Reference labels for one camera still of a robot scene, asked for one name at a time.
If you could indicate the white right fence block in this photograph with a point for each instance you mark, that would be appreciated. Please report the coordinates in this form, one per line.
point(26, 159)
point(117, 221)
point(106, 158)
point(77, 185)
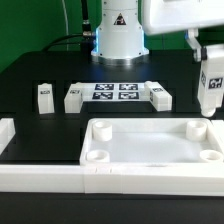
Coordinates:
point(219, 130)

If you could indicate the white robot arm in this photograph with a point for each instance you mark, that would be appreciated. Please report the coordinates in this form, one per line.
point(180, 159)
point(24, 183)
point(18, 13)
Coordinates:
point(125, 23)

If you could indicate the white front fence bar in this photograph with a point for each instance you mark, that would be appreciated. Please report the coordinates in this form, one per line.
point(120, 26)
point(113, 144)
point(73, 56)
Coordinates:
point(199, 180)

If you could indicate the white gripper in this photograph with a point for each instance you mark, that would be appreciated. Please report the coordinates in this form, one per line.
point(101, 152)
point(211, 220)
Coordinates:
point(166, 16)

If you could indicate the white marker base plate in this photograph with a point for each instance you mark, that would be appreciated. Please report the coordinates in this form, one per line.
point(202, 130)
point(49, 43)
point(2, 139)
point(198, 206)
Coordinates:
point(114, 92)

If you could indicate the white desk top tray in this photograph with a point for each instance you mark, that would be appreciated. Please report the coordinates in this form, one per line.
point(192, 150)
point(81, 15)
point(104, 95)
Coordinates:
point(151, 141)

